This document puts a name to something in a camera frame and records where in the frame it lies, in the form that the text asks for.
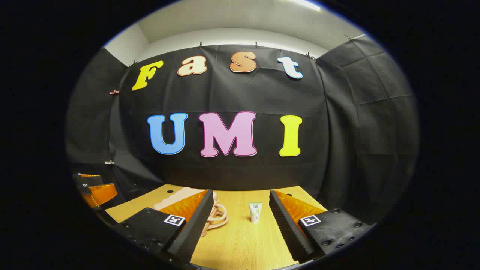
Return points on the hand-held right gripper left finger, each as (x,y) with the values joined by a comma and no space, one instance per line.
(195,228)

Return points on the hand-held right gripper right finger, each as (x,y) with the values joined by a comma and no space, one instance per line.
(287,228)

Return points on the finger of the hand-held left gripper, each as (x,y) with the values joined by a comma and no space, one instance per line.
(103,193)
(90,180)

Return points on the black backdrop cloth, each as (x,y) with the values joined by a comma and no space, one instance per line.
(243,93)

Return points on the white cream tube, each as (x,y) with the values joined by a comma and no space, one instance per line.
(255,213)

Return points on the small pink suitcase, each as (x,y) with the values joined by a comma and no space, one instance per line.
(176,197)

